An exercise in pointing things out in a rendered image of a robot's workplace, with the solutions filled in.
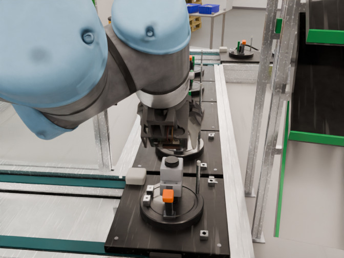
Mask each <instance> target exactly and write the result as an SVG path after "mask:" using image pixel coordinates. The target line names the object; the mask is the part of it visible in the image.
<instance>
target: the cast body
mask: <svg viewBox="0 0 344 258"><path fill-rule="evenodd" d="M160 179H161V181H160V196H162V195H163V190H164V189H165V188H166V186H173V191H174V197H181V193H182V183H183V158H177V157H175V156H169V157H163V158H162V163H161V167H160Z"/></svg>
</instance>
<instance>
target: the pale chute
mask: <svg viewBox="0 0 344 258"><path fill-rule="evenodd" d="M288 126H289V101H286V106H285V117H284V128H283V139H282V150H281V161H280V168H279V179H278V189H277V201H276V211H275V222H274V233H273V237H275V238H281V239H286V240H292V241H297V242H302V243H308V244H313V245H318V246H324V247H329V248H335V249H340V250H344V147H339V146H330V145H322V144H314V143H305V142H297V141H289V140H288Z"/></svg>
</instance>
